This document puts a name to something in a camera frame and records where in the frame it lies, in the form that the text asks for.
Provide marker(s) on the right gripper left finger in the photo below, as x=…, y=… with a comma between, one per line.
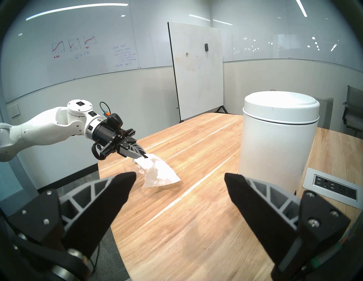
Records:
x=93, y=209

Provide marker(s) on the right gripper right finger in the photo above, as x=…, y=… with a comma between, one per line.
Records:
x=269, y=221

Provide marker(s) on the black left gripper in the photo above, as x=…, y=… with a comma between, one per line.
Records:
x=109, y=137

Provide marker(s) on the white tissue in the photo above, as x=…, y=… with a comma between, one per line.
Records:
x=158, y=172

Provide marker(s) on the white pedal trash bin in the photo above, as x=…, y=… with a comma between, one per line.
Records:
x=275, y=147

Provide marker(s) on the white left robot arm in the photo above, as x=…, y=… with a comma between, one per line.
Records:
x=42, y=127

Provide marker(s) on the silver table power outlet panel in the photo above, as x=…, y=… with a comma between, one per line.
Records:
x=334, y=187

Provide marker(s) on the rolling whiteboard on stand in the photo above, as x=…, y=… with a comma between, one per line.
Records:
x=197, y=70

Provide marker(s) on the grey ribbed mesh chair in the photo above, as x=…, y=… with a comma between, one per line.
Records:
x=326, y=112

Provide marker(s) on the grey swivel office chair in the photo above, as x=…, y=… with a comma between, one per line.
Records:
x=354, y=107

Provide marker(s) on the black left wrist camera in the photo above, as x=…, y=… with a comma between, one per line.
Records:
x=114, y=121

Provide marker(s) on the wall glass whiteboard with writing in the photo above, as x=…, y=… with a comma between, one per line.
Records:
x=85, y=42

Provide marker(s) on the white wall switch plate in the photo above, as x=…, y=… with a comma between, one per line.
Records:
x=13, y=110

